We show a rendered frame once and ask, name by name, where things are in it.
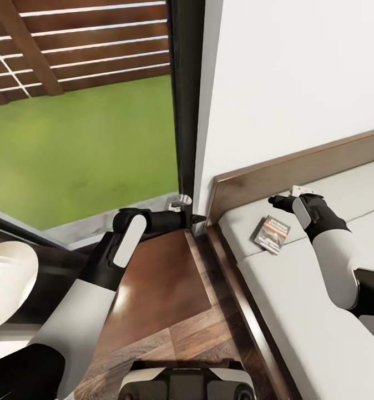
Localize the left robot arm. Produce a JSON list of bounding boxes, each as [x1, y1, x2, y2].
[[0, 194, 206, 400]]

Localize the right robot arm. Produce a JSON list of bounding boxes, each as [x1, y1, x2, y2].
[[268, 185, 374, 336]]

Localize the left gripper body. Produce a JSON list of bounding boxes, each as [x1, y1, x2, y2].
[[160, 211, 191, 232]]

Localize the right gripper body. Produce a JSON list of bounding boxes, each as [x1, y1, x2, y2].
[[273, 195, 296, 213]]

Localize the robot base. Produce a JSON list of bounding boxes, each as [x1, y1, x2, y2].
[[118, 361, 256, 400]]

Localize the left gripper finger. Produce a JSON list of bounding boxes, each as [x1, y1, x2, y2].
[[190, 214, 206, 227]]

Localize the hardback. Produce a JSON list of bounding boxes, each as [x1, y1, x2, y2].
[[254, 216, 291, 255]]

